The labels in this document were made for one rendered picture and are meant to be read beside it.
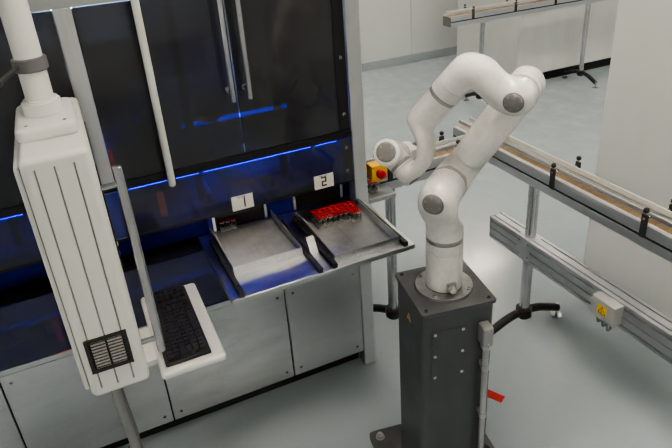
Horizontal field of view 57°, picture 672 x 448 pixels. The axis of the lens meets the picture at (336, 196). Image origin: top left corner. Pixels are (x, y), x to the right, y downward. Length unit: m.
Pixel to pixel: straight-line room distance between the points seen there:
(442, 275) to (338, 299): 0.87
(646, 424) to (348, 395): 1.26
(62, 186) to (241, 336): 1.29
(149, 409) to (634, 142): 2.47
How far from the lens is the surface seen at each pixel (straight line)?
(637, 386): 3.18
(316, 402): 2.95
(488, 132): 1.77
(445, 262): 2.00
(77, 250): 1.73
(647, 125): 3.17
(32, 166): 1.64
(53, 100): 1.82
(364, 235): 2.36
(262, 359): 2.82
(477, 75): 1.73
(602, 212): 2.57
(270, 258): 2.23
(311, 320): 2.80
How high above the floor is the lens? 2.08
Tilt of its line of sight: 27 degrees down
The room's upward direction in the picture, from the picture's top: 4 degrees counter-clockwise
